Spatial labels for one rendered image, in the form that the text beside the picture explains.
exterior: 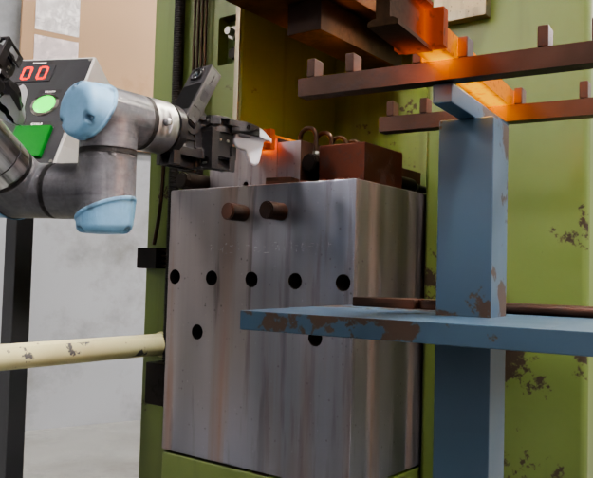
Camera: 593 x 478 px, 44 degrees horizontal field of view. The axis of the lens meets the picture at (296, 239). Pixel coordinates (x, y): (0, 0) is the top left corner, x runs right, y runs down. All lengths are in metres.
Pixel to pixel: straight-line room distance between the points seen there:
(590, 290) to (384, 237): 0.30
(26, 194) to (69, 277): 2.72
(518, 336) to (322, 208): 0.50
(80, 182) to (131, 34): 3.03
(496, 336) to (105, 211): 0.52
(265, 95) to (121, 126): 0.62
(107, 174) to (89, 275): 2.82
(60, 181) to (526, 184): 0.67
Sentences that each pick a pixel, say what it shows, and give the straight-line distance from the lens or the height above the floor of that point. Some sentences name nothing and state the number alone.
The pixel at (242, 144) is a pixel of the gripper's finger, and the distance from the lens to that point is 1.14.
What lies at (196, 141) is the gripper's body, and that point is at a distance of 1.09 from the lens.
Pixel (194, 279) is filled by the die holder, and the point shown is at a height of 0.76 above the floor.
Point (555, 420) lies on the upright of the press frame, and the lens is 1.15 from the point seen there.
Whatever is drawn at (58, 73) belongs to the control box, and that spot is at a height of 1.16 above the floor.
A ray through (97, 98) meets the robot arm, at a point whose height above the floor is 0.99.
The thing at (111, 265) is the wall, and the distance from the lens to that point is 3.80.
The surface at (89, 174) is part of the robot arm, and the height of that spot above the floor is 0.89.
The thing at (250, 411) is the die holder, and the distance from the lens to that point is 1.17.
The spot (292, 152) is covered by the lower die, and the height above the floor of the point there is 0.97.
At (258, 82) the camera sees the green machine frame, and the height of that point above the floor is 1.17.
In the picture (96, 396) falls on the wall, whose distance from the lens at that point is 3.84.
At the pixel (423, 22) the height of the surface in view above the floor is 1.00.
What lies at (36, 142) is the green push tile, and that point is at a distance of 1.44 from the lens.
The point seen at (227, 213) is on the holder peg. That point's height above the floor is 0.87.
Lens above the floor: 0.78
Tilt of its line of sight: 3 degrees up
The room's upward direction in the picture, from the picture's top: 2 degrees clockwise
